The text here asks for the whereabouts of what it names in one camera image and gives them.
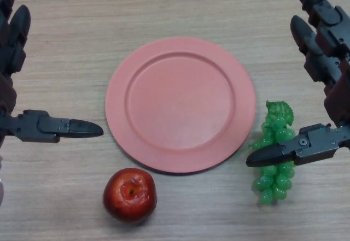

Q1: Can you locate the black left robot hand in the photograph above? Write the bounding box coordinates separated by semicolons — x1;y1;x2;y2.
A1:
0;0;104;154

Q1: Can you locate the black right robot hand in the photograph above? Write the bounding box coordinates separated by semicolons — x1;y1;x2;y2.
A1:
245;0;350;168

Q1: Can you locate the red apple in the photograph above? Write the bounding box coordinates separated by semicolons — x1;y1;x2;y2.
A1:
102;168;158;224

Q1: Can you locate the pink round plate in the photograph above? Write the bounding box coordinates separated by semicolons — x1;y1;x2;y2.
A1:
105;36;257;175

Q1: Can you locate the green grape bunch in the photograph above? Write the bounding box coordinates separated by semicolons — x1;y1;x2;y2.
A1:
248;100;298;206

